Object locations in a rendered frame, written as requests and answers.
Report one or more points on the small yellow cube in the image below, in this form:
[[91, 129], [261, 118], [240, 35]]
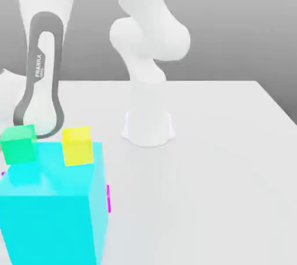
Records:
[[77, 147]]

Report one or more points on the small magenta cube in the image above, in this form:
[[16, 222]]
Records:
[[108, 200]]

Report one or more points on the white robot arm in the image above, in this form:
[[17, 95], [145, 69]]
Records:
[[148, 37]]

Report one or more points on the small green cube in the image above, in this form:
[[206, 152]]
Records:
[[19, 146]]

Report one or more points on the small cyan cube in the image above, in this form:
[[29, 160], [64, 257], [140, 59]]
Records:
[[24, 175]]

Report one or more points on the large cyan box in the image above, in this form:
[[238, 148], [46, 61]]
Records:
[[51, 223]]

